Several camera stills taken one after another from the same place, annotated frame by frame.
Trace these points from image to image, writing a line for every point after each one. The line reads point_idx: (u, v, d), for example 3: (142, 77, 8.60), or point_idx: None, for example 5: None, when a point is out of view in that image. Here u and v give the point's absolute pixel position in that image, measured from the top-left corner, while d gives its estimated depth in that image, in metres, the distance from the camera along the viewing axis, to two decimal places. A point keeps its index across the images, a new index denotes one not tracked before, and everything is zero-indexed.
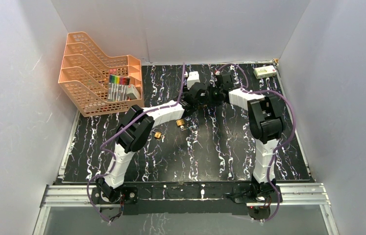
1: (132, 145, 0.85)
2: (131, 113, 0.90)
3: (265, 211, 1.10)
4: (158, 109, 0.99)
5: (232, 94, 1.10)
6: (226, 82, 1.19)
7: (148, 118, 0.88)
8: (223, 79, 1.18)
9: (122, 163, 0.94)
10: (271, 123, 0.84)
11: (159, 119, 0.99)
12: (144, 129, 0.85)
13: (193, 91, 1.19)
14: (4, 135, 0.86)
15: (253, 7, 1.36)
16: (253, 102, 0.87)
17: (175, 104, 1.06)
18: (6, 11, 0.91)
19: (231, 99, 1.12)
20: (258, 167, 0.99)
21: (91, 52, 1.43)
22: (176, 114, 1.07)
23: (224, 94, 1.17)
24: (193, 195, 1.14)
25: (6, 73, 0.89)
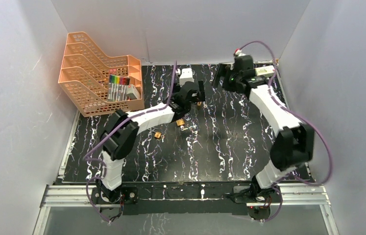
1: (117, 152, 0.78)
2: (113, 119, 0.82)
3: (265, 211, 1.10)
4: (145, 113, 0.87)
5: (258, 96, 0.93)
6: (247, 68, 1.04)
7: (132, 123, 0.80)
8: (244, 63, 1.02)
9: (115, 169, 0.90)
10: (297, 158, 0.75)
11: (146, 125, 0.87)
12: (130, 135, 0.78)
13: (183, 92, 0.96)
14: (4, 135, 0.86)
15: (253, 7, 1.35)
16: (286, 134, 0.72)
17: (164, 106, 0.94)
18: (6, 11, 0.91)
19: (253, 98, 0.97)
20: (265, 174, 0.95)
21: (91, 52, 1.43)
22: (166, 118, 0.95)
23: (242, 84, 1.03)
24: (193, 195, 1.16)
25: (6, 73, 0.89)
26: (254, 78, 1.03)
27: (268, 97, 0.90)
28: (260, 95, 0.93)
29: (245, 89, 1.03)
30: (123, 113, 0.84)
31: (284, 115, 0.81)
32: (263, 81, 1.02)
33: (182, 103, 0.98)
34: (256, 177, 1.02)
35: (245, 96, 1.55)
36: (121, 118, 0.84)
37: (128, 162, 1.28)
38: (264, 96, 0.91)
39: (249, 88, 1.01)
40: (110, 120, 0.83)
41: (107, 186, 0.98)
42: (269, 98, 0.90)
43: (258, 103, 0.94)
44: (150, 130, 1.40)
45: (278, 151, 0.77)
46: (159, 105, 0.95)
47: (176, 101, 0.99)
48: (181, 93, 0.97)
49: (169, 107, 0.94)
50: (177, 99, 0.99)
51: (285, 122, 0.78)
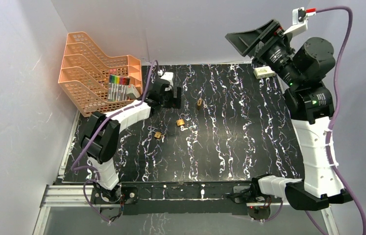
1: (102, 154, 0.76)
2: (92, 122, 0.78)
3: (265, 211, 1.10)
4: (122, 112, 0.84)
5: (308, 133, 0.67)
6: (315, 77, 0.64)
7: (113, 122, 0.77)
8: (312, 70, 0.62)
9: (109, 168, 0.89)
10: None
11: (126, 122, 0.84)
12: (112, 134, 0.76)
13: (157, 86, 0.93)
14: (4, 135, 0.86)
15: (253, 7, 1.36)
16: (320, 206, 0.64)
17: (140, 102, 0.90)
18: (6, 11, 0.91)
19: (299, 124, 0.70)
20: (270, 186, 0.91)
21: (91, 52, 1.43)
22: (145, 113, 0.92)
23: (295, 101, 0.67)
24: (193, 195, 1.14)
25: (6, 73, 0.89)
26: (312, 93, 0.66)
27: (322, 139, 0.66)
28: (314, 134, 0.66)
29: (299, 108, 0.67)
30: (102, 114, 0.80)
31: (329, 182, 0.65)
32: (329, 102, 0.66)
33: (157, 97, 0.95)
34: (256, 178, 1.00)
35: (245, 96, 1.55)
36: (99, 119, 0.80)
37: (128, 162, 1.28)
38: (316, 138, 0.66)
39: (302, 108, 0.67)
40: (88, 124, 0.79)
41: (108, 187, 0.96)
42: (323, 145, 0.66)
43: (305, 139, 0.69)
44: (150, 130, 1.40)
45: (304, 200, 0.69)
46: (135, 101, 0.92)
47: (150, 96, 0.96)
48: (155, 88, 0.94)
49: (145, 103, 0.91)
50: (151, 94, 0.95)
51: (326, 187, 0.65)
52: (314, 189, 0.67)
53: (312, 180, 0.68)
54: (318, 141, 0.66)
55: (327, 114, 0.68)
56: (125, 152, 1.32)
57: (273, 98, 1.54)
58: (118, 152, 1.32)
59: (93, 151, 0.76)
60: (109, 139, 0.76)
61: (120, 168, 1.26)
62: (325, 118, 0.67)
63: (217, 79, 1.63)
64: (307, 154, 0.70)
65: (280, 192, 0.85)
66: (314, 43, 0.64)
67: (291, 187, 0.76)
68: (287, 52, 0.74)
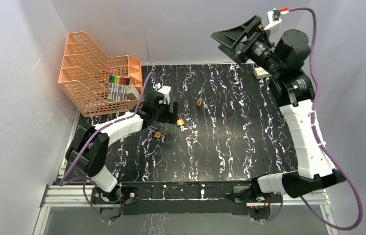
1: (90, 168, 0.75)
2: (80, 134, 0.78)
3: (265, 211, 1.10)
4: (113, 124, 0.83)
5: (294, 117, 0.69)
6: (294, 64, 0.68)
7: (102, 135, 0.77)
8: (291, 57, 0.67)
9: (102, 176, 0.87)
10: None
11: (116, 135, 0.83)
12: (101, 148, 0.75)
13: (150, 99, 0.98)
14: (4, 135, 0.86)
15: (252, 7, 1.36)
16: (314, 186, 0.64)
17: (132, 114, 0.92)
18: (5, 11, 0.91)
19: (284, 110, 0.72)
20: (269, 183, 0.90)
21: (91, 52, 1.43)
22: (136, 126, 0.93)
23: (278, 87, 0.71)
24: (193, 195, 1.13)
25: (6, 73, 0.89)
26: (293, 80, 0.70)
27: (306, 120, 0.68)
28: (299, 117, 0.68)
29: (282, 95, 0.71)
30: (90, 127, 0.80)
31: (320, 162, 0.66)
32: (309, 87, 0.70)
33: (150, 109, 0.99)
34: (256, 179, 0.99)
35: (245, 96, 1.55)
36: (88, 131, 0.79)
37: (128, 162, 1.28)
38: (302, 120, 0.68)
39: (285, 94, 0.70)
40: (76, 136, 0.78)
41: (106, 192, 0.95)
42: (309, 126, 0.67)
43: (293, 124, 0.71)
44: (150, 130, 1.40)
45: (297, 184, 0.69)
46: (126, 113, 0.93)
47: (143, 108, 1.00)
48: (148, 100, 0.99)
49: (136, 116, 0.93)
50: (145, 106, 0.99)
51: (317, 167, 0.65)
52: (306, 171, 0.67)
53: (304, 164, 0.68)
54: (303, 123, 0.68)
55: (309, 98, 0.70)
56: (125, 152, 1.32)
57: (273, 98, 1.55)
58: (118, 152, 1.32)
59: (81, 164, 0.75)
60: (98, 153, 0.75)
61: (120, 168, 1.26)
62: (309, 100, 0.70)
63: (217, 79, 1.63)
64: (296, 139, 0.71)
65: (279, 186, 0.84)
66: (291, 35, 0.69)
67: (285, 175, 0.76)
68: (268, 45, 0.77)
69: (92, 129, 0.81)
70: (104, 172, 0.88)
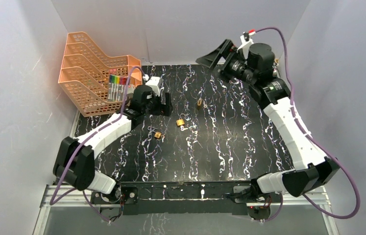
1: (79, 183, 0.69)
2: (61, 150, 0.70)
3: (265, 211, 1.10)
4: (98, 132, 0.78)
5: (276, 114, 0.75)
6: (265, 69, 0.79)
7: (85, 150, 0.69)
8: (261, 64, 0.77)
9: (96, 184, 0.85)
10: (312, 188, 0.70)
11: (103, 144, 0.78)
12: (86, 163, 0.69)
13: (138, 96, 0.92)
14: (4, 135, 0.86)
15: (252, 7, 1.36)
16: (311, 176, 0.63)
17: (118, 118, 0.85)
18: (6, 11, 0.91)
19: (268, 111, 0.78)
20: (269, 183, 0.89)
21: (91, 52, 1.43)
22: (124, 128, 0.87)
23: (257, 93, 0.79)
24: (193, 195, 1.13)
25: (6, 73, 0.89)
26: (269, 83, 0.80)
27: (289, 115, 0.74)
28: (281, 113, 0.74)
29: (261, 98, 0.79)
30: (73, 139, 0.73)
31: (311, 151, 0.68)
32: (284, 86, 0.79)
33: (138, 106, 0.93)
34: (256, 180, 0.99)
35: (244, 96, 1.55)
36: (72, 144, 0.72)
37: (128, 162, 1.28)
38: (284, 116, 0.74)
39: (265, 97, 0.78)
40: (59, 152, 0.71)
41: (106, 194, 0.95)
42: (292, 120, 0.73)
43: (277, 121, 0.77)
44: (150, 130, 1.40)
45: (294, 179, 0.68)
46: (112, 117, 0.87)
47: (131, 106, 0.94)
48: (135, 97, 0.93)
49: (123, 117, 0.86)
50: (133, 104, 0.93)
51: (309, 157, 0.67)
52: (300, 163, 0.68)
53: (297, 156, 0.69)
54: (286, 118, 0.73)
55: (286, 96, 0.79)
56: (125, 152, 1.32)
57: None
58: (118, 152, 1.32)
59: (68, 180, 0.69)
60: (84, 168, 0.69)
61: (120, 168, 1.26)
62: (286, 98, 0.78)
63: (217, 79, 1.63)
64: (284, 135, 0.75)
65: (279, 185, 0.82)
66: (257, 46, 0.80)
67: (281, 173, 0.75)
68: (242, 61, 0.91)
69: (77, 142, 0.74)
70: (99, 179, 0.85)
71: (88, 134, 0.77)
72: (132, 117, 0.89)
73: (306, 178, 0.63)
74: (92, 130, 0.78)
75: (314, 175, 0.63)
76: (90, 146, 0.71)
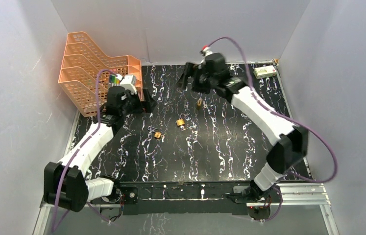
1: (75, 203, 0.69)
2: (47, 178, 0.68)
3: (265, 211, 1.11)
4: (80, 149, 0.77)
5: (243, 102, 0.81)
6: (222, 70, 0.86)
7: (71, 171, 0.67)
8: (216, 66, 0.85)
9: (94, 194, 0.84)
10: (296, 158, 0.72)
11: (88, 159, 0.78)
12: (77, 183, 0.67)
13: (112, 99, 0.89)
14: (4, 135, 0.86)
15: (252, 7, 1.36)
16: (286, 144, 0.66)
17: (97, 128, 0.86)
18: (6, 11, 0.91)
19: (236, 103, 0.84)
20: (263, 177, 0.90)
21: (91, 52, 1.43)
22: (107, 137, 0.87)
23: (222, 90, 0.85)
24: (193, 195, 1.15)
25: (6, 73, 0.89)
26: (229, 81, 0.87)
27: (253, 99, 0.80)
28: (246, 100, 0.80)
29: (226, 93, 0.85)
30: (57, 164, 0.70)
31: (280, 122, 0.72)
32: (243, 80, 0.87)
33: (115, 110, 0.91)
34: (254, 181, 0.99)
35: None
36: (57, 170, 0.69)
37: (128, 162, 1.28)
38: (248, 101, 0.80)
39: (229, 93, 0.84)
40: (45, 180, 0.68)
41: (107, 195, 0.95)
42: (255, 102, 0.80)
43: (245, 109, 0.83)
44: (150, 130, 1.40)
45: (276, 155, 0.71)
46: (91, 129, 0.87)
47: (107, 111, 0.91)
48: (110, 101, 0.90)
49: (102, 126, 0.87)
50: (109, 108, 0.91)
51: (279, 128, 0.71)
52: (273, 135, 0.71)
53: (270, 131, 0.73)
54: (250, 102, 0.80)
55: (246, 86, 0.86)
56: (125, 152, 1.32)
57: (273, 98, 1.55)
58: (118, 152, 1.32)
59: (64, 203, 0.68)
60: (76, 189, 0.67)
61: (120, 168, 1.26)
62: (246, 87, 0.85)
63: None
64: (254, 118, 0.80)
65: (269, 173, 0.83)
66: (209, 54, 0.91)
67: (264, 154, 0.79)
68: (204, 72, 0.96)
69: (61, 166, 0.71)
70: (95, 188, 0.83)
71: (71, 153, 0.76)
72: (110, 124, 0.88)
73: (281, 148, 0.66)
74: (74, 149, 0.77)
75: (288, 142, 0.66)
76: (76, 166, 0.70)
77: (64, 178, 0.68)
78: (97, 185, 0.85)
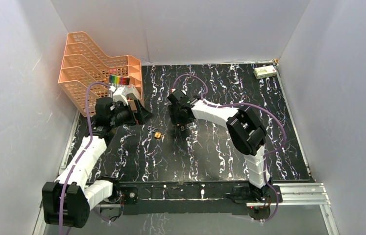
1: (79, 219, 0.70)
2: (47, 198, 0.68)
3: (265, 211, 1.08)
4: (76, 165, 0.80)
5: (198, 110, 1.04)
6: (182, 98, 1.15)
7: (71, 188, 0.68)
8: (176, 95, 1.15)
9: (95, 202, 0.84)
10: (255, 136, 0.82)
11: (85, 174, 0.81)
12: (78, 198, 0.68)
13: (101, 111, 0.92)
14: (4, 135, 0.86)
15: (252, 7, 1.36)
16: (234, 124, 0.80)
17: (89, 141, 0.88)
18: (5, 11, 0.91)
19: (197, 115, 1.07)
20: (254, 174, 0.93)
21: (91, 52, 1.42)
22: (100, 149, 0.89)
23: (184, 110, 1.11)
24: (193, 195, 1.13)
25: (6, 73, 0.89)
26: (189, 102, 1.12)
27: (205, 106, 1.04)
28: (199, 108, 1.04)
29: (188, 112, 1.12)
30: (54, 183, 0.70)
31: (226, 110, 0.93)
32: (197, 99, 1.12)
33: (105, 120, 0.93)
34: (251, 183, 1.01)
35: (245, 96, 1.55)
36: (55, 189, 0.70)
37: (128, 162, 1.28)
38: (202, 108, 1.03)
39: (191, 110, 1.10)
40: (44, 201, 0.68)
41: (109, 196, 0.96)
42: (206, 106, 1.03)
43: (204, 115, 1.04)
44: (150, 130, 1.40)
45: (235, 140, 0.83)
46: (84, 143, 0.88)
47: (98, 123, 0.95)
48: (100, 112, 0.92)
49: (95, 138, 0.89)
50: (99, 120, 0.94)
51: (225, 113, 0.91)
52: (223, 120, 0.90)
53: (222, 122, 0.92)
54: (203, 108, 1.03)
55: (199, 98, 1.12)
56: (125, 152, 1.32)
57: (273, 98, 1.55)
58: (118, 152, 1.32)
59: (68, 220, 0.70)
60: (77, 204, 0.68)
61: (120, 168, 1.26)
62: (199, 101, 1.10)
63: (217, 79, 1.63)
64: (212, 119, 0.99)
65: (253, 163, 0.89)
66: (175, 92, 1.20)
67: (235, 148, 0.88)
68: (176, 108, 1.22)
69: (60, 184, 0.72)
70: (95, 197, 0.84)
71: (67, 171, 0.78)
72: (102, 134, 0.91)
73: (232, 128, 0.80)
74: (69, 166, 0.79)
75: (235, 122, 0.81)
76: (75, 182, 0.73)
77: (64, 196, 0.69)
78: (97, 192, 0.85)
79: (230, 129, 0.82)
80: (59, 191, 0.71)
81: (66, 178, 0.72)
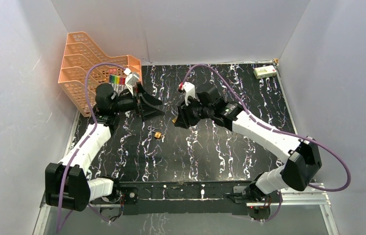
1: (79, 202, 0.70)
2: (49, 179, 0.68)
3: (265, 211, 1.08)
4: (80, 149, 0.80)
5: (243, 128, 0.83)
6: (217, 99, 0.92)
7: (73, 170, 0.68)
8: (210, 97, 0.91)
9: (95, 194, 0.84)
10: (310, 176, 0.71)
11: (88, 158, 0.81)
12: (80, 180, 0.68)
13: (102, 103, 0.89)
14: (4, 134, 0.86)
15: (252, 7, 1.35)
16: (299, 162, 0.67)
17: (93, 128, 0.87)
18: (5, 11, 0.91)
19: (237, 129, 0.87)
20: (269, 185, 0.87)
21: (91, 52, 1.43)
22: (104, 137, 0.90)
23: (221, 119, 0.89)
24: (193, 195, 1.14)
25: (6, 73, 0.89)
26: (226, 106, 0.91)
27: (252, 123, 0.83)
28: (245, 125, 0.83)
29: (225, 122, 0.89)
30: (57, 165, 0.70)
31: (288, 141, 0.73)
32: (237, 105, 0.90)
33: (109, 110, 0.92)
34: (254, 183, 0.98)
35: (245, 96, 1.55)
36: (57, 172, 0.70)
37: (128, 162, 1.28)
38: (249, 125, 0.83)
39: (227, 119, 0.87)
40: (46, 182, 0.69)
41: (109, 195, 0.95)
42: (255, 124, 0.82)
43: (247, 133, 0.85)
44: (150, 130, 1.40)
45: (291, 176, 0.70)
46: (88, 129, 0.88)
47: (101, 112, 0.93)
48: (101, 104, 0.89)
49: (99, 127, 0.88)
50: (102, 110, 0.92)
51: (286, 145, 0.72)
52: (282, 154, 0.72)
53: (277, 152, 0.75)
54: (250, 126, 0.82)
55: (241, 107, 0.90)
56: (125, 152, 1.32)
57: (273, 98, 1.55)
58: (118, 152, 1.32)
59: (67, 203, 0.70)
60: (78, 187, 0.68)
61: (120, 168, 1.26)
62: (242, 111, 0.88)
63: (217, 79, 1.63)
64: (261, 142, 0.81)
65: (280, 183, 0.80)
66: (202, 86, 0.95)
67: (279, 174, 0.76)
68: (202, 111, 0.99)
69: (62, 166, 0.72)
70: (96, 188, 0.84)
71: (70, 153, 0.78)
72: (107, 123, 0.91)
73: (294, 164, 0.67)
74: (74, 149, 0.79)
75: (299, 158, 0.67)
76: (78, 165, 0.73)
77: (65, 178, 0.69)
78: (98, 185, 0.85)
79: (289, 164, 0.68)
80: (61, 173, 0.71)
81: (69, 160, 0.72)
